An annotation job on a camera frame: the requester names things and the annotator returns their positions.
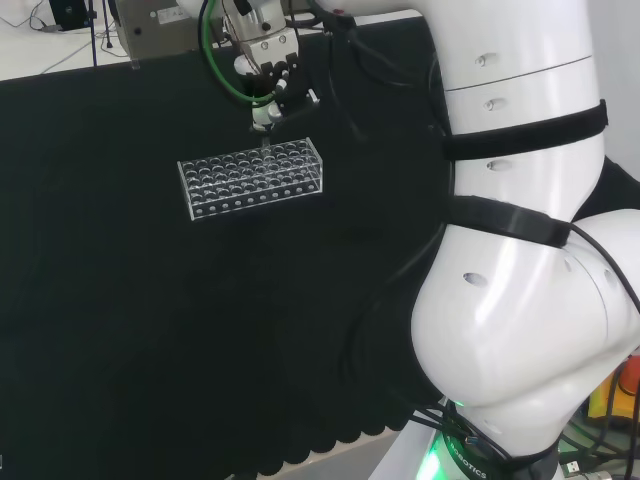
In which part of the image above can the clear test tube rack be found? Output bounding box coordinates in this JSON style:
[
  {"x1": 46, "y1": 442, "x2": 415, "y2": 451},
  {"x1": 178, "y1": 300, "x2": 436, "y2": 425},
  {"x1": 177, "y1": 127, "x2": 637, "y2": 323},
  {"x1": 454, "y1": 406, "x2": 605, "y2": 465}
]
[{"x1": 177, "y1": 138, "x2": 324, "y2": 222}]

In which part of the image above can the black bench cloth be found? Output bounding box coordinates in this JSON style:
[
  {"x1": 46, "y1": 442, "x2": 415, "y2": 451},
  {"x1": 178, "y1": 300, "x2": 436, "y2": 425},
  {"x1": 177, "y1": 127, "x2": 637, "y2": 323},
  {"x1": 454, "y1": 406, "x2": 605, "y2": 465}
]
[{"x1": 0, "y1": 13, "x2": 640, "y2": 476}]

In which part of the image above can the black box device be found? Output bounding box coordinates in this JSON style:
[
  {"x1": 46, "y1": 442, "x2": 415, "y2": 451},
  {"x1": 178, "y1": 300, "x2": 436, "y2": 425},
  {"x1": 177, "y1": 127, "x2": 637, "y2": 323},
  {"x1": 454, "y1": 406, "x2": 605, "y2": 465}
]
[{"x1": 48, "y1": 0, "x2": 90, "y2": 32}]

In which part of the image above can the yellow stop button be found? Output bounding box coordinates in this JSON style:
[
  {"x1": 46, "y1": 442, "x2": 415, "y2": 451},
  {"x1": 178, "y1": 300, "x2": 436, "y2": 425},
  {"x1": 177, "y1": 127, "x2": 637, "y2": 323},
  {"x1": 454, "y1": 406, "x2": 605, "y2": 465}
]
[{"x1": 588, "y1": 353, "x2": 640, "y2": 419}]

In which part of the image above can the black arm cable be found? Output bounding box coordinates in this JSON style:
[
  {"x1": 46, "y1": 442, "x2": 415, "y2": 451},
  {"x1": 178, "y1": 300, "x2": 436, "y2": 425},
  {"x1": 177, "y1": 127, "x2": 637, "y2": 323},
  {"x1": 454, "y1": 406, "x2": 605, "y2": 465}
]
[{"x1": 568, "y1": 222, "x2": 640, "y2": 314}]

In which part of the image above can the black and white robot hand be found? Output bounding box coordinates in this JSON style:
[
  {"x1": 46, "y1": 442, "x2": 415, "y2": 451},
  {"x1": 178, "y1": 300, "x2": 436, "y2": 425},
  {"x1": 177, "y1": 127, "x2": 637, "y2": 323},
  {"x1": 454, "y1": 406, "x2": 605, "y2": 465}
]
[{"x1": 222, "y1": 12, "x2": 322, "y2": 134}]

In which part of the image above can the green cable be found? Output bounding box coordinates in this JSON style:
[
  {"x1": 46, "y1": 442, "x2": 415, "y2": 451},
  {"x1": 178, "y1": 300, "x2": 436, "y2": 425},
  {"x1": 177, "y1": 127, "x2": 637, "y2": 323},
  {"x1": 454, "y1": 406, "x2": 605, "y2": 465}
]
[{"x1": 198, "y1": 0, "x2": 275, "y2": 109}]

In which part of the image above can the grey metal box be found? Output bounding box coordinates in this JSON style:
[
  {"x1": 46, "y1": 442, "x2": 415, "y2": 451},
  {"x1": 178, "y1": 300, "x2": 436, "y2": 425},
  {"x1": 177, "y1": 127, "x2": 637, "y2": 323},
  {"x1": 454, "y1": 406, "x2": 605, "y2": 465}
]
[{"x1": 109, "y1": 0, "x2": 237, "y2": 57}]

